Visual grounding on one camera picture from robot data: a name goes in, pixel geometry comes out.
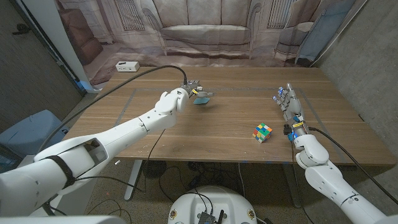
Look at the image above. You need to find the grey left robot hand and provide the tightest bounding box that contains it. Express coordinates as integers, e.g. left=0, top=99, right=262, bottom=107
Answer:
left=182, top=80, right=215, bottom=100

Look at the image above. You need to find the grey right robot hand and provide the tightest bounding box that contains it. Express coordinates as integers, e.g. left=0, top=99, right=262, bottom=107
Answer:
left=272, top=82, right=308, bottom=133

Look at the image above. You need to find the multicoloured puzzle cube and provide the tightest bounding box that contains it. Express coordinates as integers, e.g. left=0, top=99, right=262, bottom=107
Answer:
left=252, top=122, right=273, bottom=144

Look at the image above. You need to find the grey tape outline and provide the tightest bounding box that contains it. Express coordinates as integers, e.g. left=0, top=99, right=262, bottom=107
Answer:
left=114, top=86, right=348, bottom=164

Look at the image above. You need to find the printed sofa room backdrop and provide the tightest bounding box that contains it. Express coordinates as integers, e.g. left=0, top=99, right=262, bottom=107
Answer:
left=54, top=0, right=369, bottom=86

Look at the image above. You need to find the white power strip box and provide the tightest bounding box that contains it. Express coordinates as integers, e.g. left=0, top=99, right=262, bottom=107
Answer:
left=115, top=61, right=140, bottom=73

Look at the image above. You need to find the grey table leg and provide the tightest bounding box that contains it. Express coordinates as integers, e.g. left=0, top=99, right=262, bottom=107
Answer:
left=281, top=163, right=303, bottom=208

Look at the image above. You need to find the blue-grey leaning panel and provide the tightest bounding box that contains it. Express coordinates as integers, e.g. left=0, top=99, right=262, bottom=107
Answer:
left=294, top=0, right=357, bottom=66

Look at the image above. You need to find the black round floor fan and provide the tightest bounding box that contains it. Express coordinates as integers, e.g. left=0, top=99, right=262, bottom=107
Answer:
left=143, top=160, right=167, bottom=180

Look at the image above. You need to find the white table leg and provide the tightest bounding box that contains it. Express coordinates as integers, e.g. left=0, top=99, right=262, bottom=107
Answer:
left=124, top=160, right=144, bottom=202

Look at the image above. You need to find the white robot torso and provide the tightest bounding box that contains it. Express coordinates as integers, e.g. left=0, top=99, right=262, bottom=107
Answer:
left=167, top=185, right=258, bottom=224

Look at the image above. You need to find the blue padded chair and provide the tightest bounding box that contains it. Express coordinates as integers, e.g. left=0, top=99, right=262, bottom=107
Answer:
left=0, top=109, right=70, bottom=156

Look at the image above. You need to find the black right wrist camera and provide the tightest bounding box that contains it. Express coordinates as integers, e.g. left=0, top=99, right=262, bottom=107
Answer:
left=282, top=123, right=294, bottom=141

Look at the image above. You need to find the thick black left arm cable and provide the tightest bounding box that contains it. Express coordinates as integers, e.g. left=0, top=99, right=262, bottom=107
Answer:
left=37, top=65, right=188, bottom=153

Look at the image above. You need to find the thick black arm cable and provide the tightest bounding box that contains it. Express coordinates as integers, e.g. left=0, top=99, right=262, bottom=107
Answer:
left=37, top=65, right=188, bottom=153
left=307, top=126, right=398, bottom=205

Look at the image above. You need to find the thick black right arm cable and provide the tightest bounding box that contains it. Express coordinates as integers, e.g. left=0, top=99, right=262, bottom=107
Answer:
left=307, top=126, right=398, bottom=205

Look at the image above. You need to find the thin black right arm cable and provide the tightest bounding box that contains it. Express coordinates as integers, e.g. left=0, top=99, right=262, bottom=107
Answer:
left=289, top=140, right=313, bottom=224

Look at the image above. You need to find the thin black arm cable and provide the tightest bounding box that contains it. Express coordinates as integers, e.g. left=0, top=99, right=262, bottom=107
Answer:
left=46, top=129, right=166, bottom=217
left=289, top=140, right=313, bottom=224

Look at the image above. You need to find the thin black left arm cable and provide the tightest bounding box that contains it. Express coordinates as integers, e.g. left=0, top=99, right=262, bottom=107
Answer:
left=46, top=129, right=166, bottom=217

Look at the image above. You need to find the black floor cable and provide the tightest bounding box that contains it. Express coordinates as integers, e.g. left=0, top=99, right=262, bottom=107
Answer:
left=157, top=166, right=189, bottom=203

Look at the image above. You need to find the white upright post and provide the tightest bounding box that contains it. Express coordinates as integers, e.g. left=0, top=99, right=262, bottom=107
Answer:
left=21, top=0, right=100, bottom=93

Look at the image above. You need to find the black door handle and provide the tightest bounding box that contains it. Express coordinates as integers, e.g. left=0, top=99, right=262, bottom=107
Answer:
left=12, top=23, right=31, bottom=35

